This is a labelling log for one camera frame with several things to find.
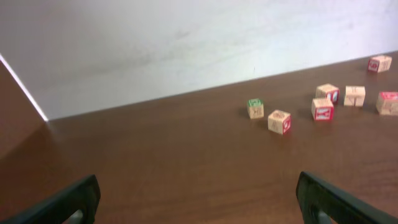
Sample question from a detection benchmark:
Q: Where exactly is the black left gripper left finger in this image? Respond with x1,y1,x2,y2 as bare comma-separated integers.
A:
1,174,101,224

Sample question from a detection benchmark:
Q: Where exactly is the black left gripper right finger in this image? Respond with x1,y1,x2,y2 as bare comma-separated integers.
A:
296,171,397,224

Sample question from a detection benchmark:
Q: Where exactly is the wooden block red bottom face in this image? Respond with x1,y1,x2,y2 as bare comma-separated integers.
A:
312,98,334,121

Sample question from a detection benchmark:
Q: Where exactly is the wooden block letter I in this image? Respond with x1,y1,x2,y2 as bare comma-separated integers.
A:
344,86,366,107

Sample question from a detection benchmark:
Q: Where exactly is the wooden block red E face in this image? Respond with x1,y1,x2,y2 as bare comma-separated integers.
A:
376,91,398,116

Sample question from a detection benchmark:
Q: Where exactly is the wooden block red shell picture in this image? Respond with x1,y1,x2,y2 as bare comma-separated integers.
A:
267,110,292,134

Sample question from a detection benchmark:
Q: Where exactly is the green R wooden block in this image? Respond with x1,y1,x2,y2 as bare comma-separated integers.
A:
247,98,264,119

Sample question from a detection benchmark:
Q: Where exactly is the wooden block number six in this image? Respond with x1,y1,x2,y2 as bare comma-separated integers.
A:
315,83,340,104

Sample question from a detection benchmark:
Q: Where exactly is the far wooden block red face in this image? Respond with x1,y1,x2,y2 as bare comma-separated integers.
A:
368,55,392,73

